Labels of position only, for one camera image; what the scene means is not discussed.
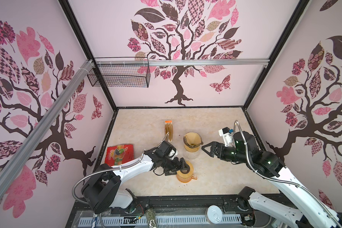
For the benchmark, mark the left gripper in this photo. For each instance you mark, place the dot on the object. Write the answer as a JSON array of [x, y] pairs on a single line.
[[175, 167]]

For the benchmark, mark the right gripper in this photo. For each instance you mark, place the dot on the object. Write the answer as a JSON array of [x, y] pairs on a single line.
[[214, 145]]

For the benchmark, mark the brown paper coffee filter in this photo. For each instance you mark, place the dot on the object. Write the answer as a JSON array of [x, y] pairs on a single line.
[[192, 139]]

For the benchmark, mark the orange glass pitcher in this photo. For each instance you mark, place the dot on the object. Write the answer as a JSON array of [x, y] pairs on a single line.
[[186, 177]]

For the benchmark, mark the clear glass carafe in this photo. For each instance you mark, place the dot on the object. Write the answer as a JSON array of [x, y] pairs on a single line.
[[192, 155]]

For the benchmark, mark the red snack packet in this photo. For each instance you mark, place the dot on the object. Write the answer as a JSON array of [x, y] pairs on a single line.
[[120, 154]]

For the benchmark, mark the white paper cup lid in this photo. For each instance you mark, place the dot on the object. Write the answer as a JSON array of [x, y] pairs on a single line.
[[214, 214]]

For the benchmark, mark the white marker pen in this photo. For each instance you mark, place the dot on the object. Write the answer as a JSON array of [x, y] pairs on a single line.
[[94, 221]]

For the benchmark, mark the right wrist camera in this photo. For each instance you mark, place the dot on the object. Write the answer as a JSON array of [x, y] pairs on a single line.
[[226, 135]]

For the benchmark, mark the black wire basket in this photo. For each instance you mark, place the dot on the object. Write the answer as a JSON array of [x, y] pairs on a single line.
[[120, 72]]

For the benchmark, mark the back aluminium rail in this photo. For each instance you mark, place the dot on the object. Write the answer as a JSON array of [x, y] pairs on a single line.
[[202, 62]]

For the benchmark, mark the aluminium rail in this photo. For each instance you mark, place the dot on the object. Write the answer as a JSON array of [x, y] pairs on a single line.
[[19, 159], [202, 62]]

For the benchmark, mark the left aluminium rail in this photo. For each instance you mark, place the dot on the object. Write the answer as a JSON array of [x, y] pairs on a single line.
[[19, 159]]

